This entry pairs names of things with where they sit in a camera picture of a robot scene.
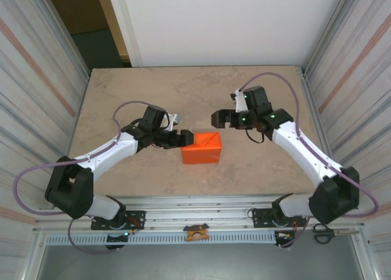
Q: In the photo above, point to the orange cloth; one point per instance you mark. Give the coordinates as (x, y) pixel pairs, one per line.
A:
(201, 153)

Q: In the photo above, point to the brown toy figure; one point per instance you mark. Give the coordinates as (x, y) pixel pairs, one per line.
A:
(196, 232)

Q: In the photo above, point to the black controller board green light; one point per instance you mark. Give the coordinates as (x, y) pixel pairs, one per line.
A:
(117, 238)

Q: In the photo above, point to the black controller board yellow plug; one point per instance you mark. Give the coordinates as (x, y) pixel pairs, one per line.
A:
(282, 236)

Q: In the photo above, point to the grey metal sheet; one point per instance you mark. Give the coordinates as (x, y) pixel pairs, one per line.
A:
(198, 261)

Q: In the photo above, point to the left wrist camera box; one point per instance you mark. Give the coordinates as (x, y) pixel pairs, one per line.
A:
(173, 119)

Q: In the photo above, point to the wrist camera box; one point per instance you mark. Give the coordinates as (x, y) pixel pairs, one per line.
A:
(173, 119)
(239, 101)

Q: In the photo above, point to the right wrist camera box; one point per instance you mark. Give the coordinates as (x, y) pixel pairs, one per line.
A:
(239, 101)

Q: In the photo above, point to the aluminium extrusion frame rails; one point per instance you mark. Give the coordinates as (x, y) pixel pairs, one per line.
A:
(198, 212)

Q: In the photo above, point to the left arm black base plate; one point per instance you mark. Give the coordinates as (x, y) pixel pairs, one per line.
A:
(136, 219)

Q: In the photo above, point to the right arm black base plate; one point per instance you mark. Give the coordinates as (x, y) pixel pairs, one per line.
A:
(262, 217)

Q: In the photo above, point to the corrugated translucent enclosure panel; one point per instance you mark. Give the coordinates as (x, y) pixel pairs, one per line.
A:
(360, 109)
(30, 109)

